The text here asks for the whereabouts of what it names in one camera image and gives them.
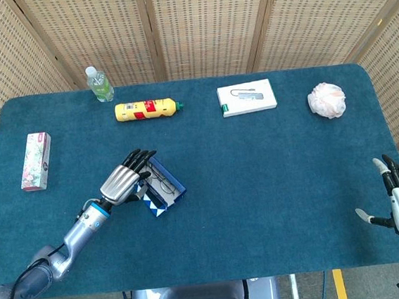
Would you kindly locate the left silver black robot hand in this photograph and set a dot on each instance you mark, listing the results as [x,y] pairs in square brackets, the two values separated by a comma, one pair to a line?
[119,183]

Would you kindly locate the blue glasses box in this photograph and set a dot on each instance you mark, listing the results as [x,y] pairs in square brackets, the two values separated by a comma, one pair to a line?
[157,206]

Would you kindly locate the black-framed eyeglasses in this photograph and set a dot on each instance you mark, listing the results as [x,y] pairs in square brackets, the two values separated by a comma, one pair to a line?
[164,186]

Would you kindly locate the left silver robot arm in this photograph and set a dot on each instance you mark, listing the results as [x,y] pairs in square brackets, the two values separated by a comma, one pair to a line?
[77,235]

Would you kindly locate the yellow bottle with green cap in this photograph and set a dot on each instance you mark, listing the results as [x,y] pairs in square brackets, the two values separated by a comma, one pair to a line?
[128,112]

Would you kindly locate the pink floral carton box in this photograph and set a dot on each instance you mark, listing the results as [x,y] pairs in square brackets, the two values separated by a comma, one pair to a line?
[36,161]

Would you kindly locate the clear bottle with green label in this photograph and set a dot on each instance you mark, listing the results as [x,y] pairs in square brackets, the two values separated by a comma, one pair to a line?
[101,86]

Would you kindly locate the yellow floor tape strip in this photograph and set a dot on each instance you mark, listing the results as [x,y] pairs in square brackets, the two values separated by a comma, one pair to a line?
[340,288]

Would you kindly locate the crumpled white bag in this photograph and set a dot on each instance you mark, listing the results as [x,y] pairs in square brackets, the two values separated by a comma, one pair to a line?
[327,100]

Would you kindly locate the teal table cloth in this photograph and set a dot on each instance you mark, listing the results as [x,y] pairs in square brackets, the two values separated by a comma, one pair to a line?
[258,168]

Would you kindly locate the white flat product box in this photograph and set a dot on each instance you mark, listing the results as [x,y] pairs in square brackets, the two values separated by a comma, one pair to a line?
[248,104]

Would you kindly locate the woven bamboo folding screen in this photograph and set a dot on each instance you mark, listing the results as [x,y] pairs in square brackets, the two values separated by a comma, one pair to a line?
[201,25]

